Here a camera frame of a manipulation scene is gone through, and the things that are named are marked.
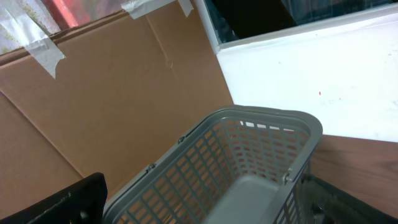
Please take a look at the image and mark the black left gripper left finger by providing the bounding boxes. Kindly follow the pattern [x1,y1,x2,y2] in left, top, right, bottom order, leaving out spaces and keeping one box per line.
[1,172,108,224]

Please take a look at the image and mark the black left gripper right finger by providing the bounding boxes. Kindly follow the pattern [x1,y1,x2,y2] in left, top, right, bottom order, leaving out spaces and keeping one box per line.
[300,175,397,224]

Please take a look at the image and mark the grey plastic mesh basket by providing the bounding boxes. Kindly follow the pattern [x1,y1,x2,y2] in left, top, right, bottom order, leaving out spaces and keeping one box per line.
[103,105,323,223]

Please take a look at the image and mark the brown cardboard panel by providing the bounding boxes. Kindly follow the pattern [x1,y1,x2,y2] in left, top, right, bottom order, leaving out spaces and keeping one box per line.
[1,2,232,217]

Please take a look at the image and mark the left strip of tape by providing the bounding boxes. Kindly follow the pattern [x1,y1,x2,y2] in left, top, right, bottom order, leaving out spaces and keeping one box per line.
[1,7,66,79]

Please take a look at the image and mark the strip of tape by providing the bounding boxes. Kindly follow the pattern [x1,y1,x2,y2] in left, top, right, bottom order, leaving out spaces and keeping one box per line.
[121,0,193,19]
[1,7,66,79]

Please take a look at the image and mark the right strip of tape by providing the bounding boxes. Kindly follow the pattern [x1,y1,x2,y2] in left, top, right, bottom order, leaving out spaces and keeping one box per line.
[121,0,193,19]

